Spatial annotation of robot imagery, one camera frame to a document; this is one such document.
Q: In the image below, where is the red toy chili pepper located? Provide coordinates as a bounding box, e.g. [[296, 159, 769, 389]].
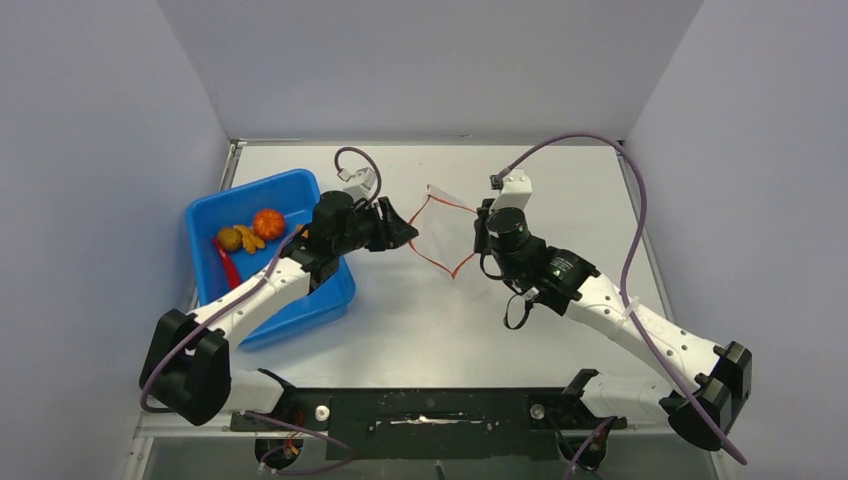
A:
[[212, 238, 242, 290]]

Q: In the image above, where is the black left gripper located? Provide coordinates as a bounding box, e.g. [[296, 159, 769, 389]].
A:
[[333, 197, 417, 256]]

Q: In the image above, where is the round brown fried ball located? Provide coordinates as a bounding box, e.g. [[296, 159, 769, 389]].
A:
[[216, 227, 243, 252]]

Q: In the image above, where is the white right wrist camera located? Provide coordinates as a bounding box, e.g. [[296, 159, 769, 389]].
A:
[[489, 168, 533, 212]]

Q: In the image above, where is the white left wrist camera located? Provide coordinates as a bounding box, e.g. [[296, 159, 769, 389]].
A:
[[337, 167, 382, 204]]

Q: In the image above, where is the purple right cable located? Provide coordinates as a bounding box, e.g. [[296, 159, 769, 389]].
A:
[[490, 134, 749, 480]]

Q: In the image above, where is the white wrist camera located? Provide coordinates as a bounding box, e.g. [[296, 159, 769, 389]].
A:
[[489, 168, 533, 212], [337, 167, 382, 204]]

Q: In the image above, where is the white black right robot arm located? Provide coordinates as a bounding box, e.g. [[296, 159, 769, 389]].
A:
[[474, 198, 753, 451]]

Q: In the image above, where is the yellow fried food piece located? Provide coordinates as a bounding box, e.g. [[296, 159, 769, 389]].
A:
[[233, 225, 266, 255]]

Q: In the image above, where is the orange toy pumpkin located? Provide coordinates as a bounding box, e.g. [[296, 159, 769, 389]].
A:
[[252, 208, 286, 241]]

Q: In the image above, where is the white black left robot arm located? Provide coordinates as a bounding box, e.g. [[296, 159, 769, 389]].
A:
[[139, 190, 419, 426]]

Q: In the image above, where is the blue plastic bin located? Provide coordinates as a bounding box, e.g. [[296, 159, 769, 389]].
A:
[[185, 169, 356, 350]]

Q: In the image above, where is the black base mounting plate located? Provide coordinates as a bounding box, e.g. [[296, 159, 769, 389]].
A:
[[232, 387, 627, 463]]

